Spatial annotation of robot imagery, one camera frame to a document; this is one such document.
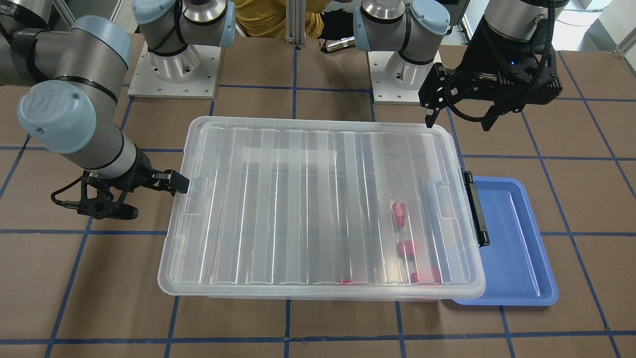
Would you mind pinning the black box latch handle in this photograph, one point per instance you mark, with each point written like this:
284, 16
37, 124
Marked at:
483, 238

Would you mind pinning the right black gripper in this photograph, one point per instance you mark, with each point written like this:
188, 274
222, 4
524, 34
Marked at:
140, 169

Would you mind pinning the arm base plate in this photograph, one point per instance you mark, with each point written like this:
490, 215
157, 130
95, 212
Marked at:
394, 80
192, 74

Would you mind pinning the aluminium frame post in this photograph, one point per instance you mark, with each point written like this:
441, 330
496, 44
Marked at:
295, 22

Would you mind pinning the clear plastic box lid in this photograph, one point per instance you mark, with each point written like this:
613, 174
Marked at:
323, 206

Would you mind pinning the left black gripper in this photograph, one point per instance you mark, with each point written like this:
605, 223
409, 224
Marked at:
478, 59

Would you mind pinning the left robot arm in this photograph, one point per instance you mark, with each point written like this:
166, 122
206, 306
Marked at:
416, 30

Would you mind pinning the clear plastic storage box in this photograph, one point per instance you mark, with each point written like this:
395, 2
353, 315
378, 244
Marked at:
323, 293

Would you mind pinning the blue plastic tray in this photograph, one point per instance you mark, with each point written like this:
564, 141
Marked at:
516, 266

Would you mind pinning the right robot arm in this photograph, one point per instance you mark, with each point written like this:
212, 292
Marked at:
74, 79

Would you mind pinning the person in yellow shirt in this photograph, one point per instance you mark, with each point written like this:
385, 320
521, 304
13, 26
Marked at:
267, 19

